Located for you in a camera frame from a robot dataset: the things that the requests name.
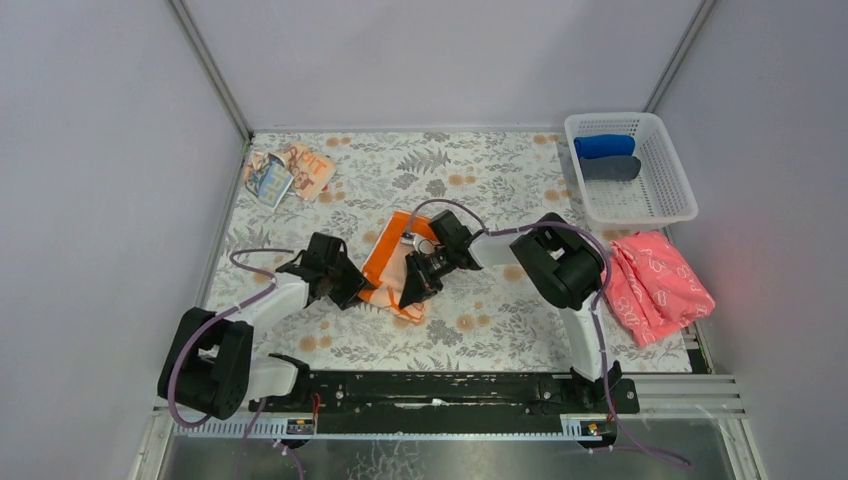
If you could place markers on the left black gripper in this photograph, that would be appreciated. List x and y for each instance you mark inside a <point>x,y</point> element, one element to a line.
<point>341,281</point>

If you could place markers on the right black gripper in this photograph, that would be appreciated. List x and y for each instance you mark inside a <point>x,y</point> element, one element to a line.
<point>423,276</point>

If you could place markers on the orange cartoon towel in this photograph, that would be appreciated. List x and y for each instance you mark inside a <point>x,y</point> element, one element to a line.
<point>385,269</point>

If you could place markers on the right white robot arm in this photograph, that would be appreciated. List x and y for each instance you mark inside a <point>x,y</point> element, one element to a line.
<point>566,270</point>

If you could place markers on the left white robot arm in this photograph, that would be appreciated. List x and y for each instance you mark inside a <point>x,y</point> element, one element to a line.
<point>210,370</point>

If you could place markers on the floral table mat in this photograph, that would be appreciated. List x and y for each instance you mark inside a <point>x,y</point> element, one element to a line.
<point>492,320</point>

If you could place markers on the peach lettered towel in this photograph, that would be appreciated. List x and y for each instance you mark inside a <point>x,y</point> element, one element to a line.
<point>269,177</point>

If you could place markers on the grey rolled towel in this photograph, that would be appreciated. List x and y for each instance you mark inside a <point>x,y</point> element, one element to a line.
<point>612,168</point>

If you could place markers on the blue rolled towel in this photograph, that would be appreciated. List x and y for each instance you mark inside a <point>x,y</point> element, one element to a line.
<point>605,145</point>

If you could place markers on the white plastic basket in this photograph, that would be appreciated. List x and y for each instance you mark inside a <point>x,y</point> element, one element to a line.
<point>658,197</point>

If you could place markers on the pink folded towel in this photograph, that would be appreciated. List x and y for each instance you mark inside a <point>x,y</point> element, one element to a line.
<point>653,291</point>

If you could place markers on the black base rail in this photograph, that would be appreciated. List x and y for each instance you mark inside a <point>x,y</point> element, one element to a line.
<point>376,402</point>

